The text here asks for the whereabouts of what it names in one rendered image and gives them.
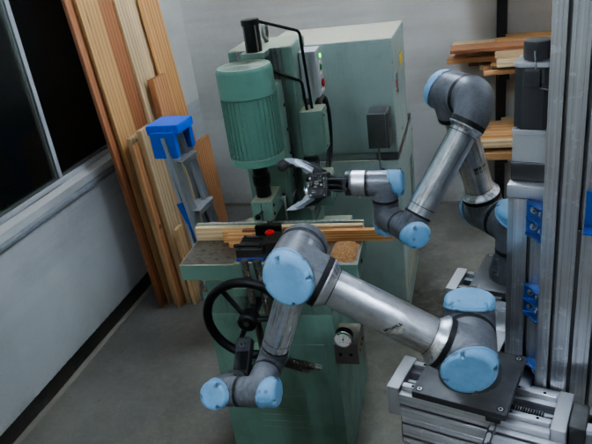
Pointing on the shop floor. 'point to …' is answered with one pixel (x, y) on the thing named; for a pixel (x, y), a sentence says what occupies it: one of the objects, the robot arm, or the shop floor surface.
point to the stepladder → (167, 148)
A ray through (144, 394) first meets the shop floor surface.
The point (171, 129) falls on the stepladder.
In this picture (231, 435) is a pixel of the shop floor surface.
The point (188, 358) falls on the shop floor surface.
